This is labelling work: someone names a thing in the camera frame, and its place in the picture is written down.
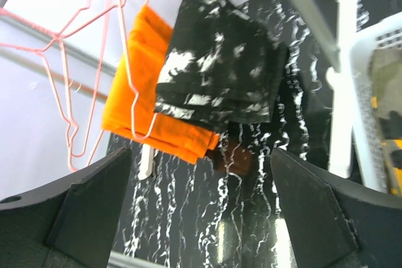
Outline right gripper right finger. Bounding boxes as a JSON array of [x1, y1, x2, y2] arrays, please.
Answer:
[[271, 148, 401, 267]]

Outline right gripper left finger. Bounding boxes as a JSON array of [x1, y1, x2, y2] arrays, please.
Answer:
[[1, 148, 132, 267]]

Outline orange trousers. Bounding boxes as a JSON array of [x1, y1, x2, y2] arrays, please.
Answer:
[[101, 5, 219, 164]]

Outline black and white trousers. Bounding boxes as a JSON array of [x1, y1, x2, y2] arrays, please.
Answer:
[[155, 0, 290, 132]]

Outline white plastic basket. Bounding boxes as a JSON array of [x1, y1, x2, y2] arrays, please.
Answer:
[[341, 13, 401, 193]]

